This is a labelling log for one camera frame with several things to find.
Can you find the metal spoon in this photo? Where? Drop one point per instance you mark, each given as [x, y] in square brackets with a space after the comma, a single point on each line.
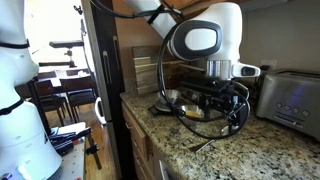
[200, 146]

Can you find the black kitchen scale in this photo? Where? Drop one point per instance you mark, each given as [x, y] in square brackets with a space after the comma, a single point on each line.
[156, 110]

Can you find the white perforated robot table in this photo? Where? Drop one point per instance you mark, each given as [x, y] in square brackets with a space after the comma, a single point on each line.
[71, 163]

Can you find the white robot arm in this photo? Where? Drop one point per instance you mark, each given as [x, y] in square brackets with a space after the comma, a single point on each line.
[220, 20]

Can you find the dining table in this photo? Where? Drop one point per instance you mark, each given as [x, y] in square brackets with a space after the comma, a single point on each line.
[63, 73]

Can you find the dark refrigerator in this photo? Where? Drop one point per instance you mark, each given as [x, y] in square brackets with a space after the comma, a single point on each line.
[106, 33]

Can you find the yellow sugar pile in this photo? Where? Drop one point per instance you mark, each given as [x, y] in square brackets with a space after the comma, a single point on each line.
[193, 114]

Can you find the black toaster oven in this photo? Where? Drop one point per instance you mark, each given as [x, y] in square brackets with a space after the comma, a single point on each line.
[193, 88]

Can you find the stainless steel bowl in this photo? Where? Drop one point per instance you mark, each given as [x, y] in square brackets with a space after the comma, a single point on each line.
[170, 95]
[186, 110]

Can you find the wooden base cabinet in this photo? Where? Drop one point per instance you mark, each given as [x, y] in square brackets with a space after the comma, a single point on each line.
[136, 133]

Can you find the dark wooden cutting board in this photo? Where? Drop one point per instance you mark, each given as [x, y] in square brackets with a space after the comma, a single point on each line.
[145, 75]
[173, 71]

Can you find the dark wooden chair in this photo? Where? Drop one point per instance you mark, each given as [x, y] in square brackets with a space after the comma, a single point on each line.
[80, 95]
[46, 93]

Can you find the silver toaster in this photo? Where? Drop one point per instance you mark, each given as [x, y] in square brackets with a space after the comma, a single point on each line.
[290, 100]

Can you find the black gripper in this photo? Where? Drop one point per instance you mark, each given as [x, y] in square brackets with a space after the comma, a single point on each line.
[221, 93]

